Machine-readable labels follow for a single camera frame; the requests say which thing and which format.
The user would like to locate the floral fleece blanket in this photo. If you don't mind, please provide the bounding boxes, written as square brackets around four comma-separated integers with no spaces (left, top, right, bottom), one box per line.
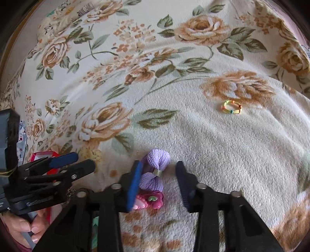
[0,0,310,252]

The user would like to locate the red shallow box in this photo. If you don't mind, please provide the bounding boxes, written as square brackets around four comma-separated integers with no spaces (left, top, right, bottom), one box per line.
[29,150,61,224]

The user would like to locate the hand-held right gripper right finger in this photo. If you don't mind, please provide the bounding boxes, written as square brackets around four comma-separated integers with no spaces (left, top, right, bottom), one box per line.
[175,160,284,252]

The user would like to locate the green bow hair tie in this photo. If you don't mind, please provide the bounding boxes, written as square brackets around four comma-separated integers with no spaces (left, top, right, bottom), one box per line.
[91,216,100,244]

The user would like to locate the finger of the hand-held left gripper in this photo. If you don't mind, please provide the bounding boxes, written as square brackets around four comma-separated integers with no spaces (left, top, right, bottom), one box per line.
[17,152,79,179]
[11,159,96,198]

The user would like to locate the panda print pillow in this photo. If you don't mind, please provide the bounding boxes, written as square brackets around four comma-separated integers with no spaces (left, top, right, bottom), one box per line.
[36,0,102,45]

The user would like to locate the pink hair clip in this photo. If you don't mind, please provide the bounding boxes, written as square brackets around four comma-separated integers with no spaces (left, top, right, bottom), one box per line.
[133,191,165,210]

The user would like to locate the yellow multicoloured hair tie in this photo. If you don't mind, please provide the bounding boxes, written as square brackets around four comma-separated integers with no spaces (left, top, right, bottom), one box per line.
[221,99,243,115]

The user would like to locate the person's left hand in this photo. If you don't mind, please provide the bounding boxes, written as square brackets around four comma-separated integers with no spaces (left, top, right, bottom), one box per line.
[0,209,50,250]

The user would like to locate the blue bear print pillow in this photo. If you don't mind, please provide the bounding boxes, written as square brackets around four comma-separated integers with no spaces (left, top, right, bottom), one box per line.
[16,120,30,162]

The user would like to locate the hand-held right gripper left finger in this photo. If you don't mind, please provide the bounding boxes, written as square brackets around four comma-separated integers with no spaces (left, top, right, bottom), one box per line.
[33,160,144,252]

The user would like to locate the purple bow hair clip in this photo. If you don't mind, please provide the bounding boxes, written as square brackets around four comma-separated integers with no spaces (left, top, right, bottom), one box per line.
[139,148,171,193]

